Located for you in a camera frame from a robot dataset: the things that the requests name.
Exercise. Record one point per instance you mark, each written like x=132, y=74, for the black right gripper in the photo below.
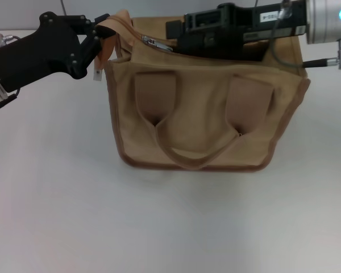
x=267, y=27

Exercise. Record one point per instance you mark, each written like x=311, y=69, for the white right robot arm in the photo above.
x=326, y=20

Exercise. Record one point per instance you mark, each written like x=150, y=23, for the silver metal zipper pull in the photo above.
x=157, y=44

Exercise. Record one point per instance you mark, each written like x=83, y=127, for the khaki canvas food bag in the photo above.
x=199, y=113

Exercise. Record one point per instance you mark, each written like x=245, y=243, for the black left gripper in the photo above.
x=37, y=54

